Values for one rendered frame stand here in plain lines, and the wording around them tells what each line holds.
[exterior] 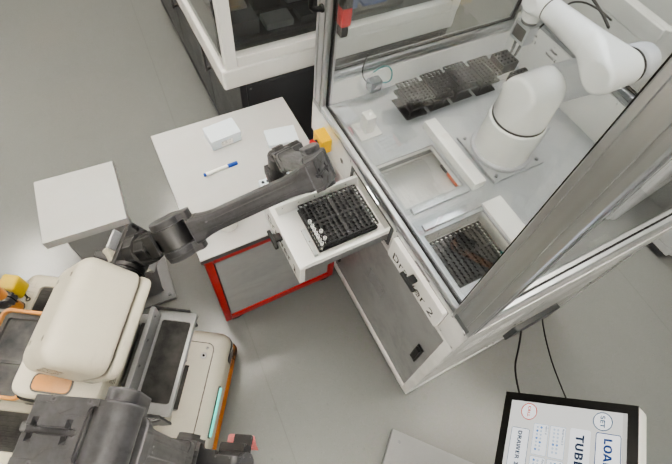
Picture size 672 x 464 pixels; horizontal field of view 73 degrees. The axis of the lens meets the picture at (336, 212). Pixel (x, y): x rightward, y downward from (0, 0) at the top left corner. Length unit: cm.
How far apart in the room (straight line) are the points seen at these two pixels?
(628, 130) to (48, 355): 99
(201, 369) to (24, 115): 210
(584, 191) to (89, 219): 155
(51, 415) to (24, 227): 231
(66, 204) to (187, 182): 43
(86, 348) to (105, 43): 304
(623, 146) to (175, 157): 155
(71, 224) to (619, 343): 256
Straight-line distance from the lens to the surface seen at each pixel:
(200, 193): 179
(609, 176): 81
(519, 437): 133
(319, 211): 158
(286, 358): 228
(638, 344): 288
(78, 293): 97
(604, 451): 125
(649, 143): 76
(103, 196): 188
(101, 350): 97
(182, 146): 194
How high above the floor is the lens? 221
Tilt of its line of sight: 58 degrees down
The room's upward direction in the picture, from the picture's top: 8 degrees clockwise
